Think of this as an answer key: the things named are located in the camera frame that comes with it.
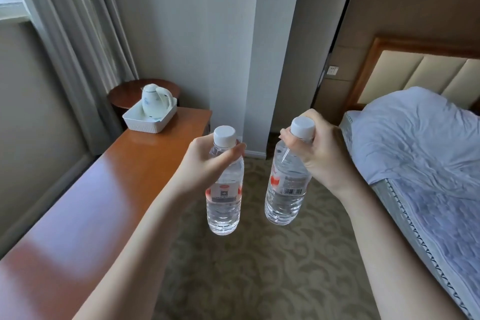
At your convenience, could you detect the person's right hand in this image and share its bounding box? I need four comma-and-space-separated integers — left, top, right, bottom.
279, 108, 361, 197

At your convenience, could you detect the person's left hand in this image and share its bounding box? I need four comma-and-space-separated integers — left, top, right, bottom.
176, 132, 247, 200

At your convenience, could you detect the clear water bottle barcode label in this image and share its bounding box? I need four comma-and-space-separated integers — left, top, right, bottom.
264, 116, 316, 226

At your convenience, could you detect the clear water bottle red label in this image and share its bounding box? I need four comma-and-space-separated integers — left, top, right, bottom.
205, 125, 245, 236

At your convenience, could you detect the person's right forearm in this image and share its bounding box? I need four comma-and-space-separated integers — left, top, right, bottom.
330, 175, 469, 320

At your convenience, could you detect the person's left forearm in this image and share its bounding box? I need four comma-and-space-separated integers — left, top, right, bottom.
72, 180, 199, 320

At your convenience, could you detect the white plastic tray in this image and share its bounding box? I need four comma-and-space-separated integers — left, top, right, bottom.
122, 97, 178, 134

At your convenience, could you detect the white electric kettle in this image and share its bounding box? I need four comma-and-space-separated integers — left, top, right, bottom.
141, 83, 174, 120

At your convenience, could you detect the white duvet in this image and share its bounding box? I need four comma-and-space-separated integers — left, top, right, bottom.
350, 86, 480, 296

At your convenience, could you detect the round dark wooden table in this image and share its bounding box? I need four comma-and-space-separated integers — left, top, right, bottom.
107, 78, 180, 111

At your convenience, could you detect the long orange wooden desk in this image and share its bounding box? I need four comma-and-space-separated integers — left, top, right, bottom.
0, 107, 213, 320

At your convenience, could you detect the padded wooden headboard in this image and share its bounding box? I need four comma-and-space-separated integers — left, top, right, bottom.
343, 36, 480, 114

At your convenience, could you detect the grey curtain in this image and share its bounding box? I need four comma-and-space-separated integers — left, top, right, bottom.
10, 0, 140, 156

